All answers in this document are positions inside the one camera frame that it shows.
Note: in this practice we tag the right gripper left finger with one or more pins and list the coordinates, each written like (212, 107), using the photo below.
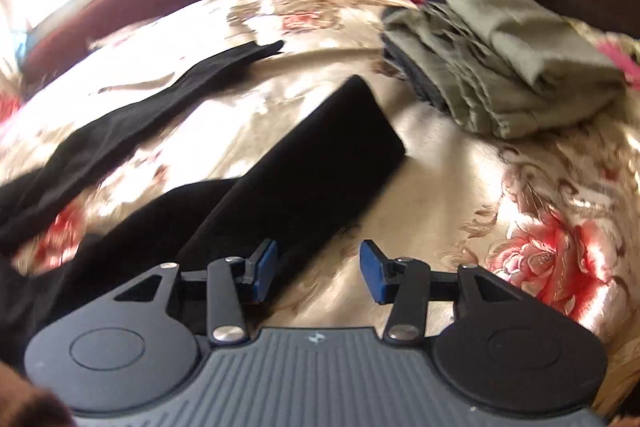
(231, 283)

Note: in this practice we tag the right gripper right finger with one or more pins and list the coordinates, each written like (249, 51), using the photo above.
(403, 283)

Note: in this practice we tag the black pants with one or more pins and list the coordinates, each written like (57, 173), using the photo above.
(312, 183)

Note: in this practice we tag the floral satin bedspread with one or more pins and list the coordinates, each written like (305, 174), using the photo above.
(555, 213)

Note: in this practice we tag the folded olive green cloth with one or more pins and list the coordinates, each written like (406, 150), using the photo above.
(507, 68)

